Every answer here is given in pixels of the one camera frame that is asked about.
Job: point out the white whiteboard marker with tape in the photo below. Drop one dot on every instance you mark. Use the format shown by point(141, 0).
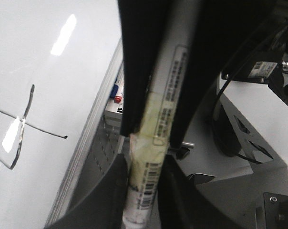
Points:
point(149, 146)

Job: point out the red capped marker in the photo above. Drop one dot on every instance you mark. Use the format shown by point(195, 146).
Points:
point(119, 94)

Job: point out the black capped marker in tray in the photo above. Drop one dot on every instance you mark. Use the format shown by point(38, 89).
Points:
point(120, 107)

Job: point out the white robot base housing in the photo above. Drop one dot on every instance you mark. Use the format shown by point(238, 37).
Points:
point(254, 194)

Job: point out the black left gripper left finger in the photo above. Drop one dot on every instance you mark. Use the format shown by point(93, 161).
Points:
point(103, 207)

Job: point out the black camera bracket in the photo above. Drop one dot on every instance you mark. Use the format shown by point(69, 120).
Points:
point(263, 59)

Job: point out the white whiteboard with aluminium frame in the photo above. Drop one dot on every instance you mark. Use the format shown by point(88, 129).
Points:
point(57, 59)

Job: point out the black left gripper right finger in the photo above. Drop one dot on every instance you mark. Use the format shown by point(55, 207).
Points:
point(181, 205)

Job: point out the white marker tray box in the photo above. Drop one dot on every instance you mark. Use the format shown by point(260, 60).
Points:
point(110, 114)

